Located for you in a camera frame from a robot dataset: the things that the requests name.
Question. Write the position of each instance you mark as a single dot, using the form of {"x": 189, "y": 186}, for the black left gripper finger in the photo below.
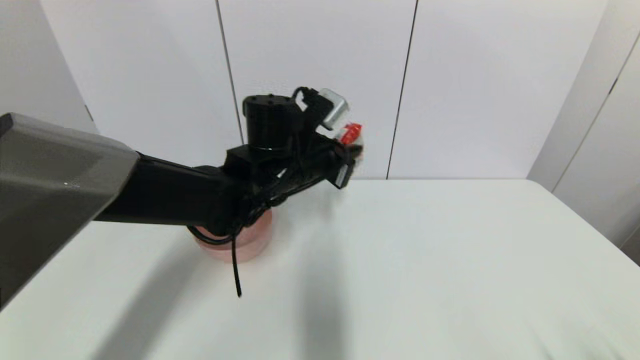
{"x": 354, "y": 151}

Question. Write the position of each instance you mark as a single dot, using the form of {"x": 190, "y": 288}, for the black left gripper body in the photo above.
{"x": 322, "y": 162}

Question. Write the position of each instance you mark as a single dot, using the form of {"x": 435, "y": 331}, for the red milk carton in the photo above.
{"x": 351, "y": 133}

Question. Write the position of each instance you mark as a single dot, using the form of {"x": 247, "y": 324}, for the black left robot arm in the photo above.
{"x": 165, "y": 192}

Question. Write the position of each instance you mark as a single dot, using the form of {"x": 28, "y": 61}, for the pink plastic bowl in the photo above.
{"x": 256, "y": 241}

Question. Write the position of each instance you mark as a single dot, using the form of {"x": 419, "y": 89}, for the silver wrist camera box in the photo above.
{"x": 332, "y": 109}

